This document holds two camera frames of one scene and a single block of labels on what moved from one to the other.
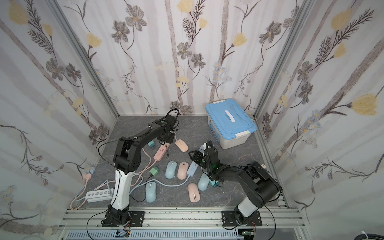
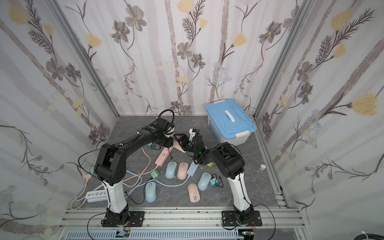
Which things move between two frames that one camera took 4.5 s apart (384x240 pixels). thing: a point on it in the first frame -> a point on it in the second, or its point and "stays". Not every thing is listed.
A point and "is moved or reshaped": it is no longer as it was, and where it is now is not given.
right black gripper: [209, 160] -> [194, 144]
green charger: [213, 184] stays
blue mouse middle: [170, 170] stays
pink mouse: [182, 145] stays
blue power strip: [194, 165] stays
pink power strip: [161, 152] is moved or reshaped
